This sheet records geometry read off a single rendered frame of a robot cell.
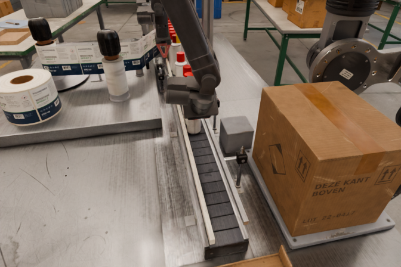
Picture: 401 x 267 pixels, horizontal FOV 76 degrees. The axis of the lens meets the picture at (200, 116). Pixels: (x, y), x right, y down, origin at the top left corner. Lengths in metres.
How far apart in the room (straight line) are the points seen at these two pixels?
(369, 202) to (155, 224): 0.54
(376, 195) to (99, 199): 0.73
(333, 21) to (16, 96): 1.07
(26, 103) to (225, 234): 0.83
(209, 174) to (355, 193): 0.38
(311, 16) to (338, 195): 2.17
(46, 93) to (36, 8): 2.10
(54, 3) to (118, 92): 2.05
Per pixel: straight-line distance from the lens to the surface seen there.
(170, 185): 0.85
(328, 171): 0.59
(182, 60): 1.08
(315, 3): 2.67
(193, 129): 0.93
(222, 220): 0.71
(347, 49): 0.87
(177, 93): 0.65
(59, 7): 3.10
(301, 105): 0.70
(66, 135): 1.11
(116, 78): 1.13
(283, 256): 0.72
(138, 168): 0.91
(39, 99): 1.14
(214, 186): 0.77
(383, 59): 0.94
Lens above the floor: 1.47
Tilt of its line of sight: 35 degrees down
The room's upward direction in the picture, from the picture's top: straight up
